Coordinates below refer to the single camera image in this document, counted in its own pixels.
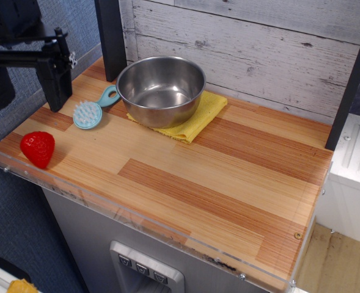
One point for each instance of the silver dispenser button panel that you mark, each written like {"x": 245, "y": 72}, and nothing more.
{"x": 137, "y": 272}

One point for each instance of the black vertical post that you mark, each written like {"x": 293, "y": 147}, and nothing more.
{"x": 111, "y": 37}
{"x": 345, "y": 106}

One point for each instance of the red plastic strawberry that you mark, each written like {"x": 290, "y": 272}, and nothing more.
{"x": 38, "y": 147}

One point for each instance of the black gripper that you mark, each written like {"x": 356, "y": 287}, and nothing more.
{"x": 24, "y": 40}

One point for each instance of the clear acrylic edge guard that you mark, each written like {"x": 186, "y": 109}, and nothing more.
{"x": 242, "y": 194}

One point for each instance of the stainless steel pot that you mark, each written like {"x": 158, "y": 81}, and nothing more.
{"x": 161, "y": 91}

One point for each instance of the yellow folded cloth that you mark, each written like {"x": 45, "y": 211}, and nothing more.
{"x": 209, "y": 107}

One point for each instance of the black left vertical post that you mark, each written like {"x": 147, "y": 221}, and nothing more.
{"x": 111, "y": 37}

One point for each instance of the grey toy fridge cabinet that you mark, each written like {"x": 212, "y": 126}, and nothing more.
{"x": 89, "y": 235}

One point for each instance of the black right vertical post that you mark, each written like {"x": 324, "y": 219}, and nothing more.
{"x": 345, "y": 106}

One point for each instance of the yellow object bottom left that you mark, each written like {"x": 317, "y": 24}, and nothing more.
{"x": 21, "y": 286}

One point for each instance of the white grooved sink unit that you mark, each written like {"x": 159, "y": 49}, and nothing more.
{"x": 346, "y": 158}

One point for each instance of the light blue scrub brush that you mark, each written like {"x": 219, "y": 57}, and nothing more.
{"x": 88, "y": 114}

